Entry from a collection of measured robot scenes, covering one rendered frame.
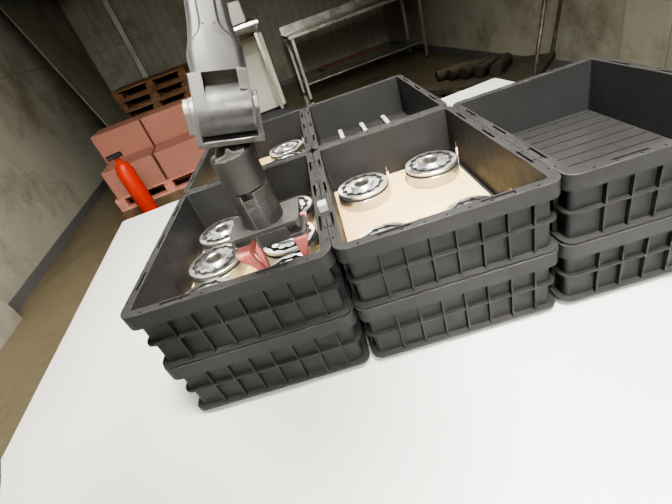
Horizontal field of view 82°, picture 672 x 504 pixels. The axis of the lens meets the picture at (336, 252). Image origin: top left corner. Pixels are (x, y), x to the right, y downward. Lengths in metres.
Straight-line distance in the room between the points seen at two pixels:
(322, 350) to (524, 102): 0.65
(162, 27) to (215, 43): 7.01
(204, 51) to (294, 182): 0.42
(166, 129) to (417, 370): 4.09
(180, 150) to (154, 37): 3.63
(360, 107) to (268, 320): 0.82
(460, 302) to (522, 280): 0.09
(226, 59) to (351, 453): 0.51
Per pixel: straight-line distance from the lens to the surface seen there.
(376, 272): 0.53
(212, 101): 0.49
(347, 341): 0.61
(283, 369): 0.64
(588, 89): 1.01
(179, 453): 0.71
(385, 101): 1.25
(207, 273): 0.72
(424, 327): 0.62
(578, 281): 0.69
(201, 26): 0.52
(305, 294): 0.54
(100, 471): 0.79
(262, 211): 0.53
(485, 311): 0.64
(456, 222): 0.51
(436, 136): 0.88
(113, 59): 7.68
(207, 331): 0.59
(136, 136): 4.53
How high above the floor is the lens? 1.20
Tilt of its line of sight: 33 degrees down
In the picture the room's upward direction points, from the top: 20 degrees counter-clockwise
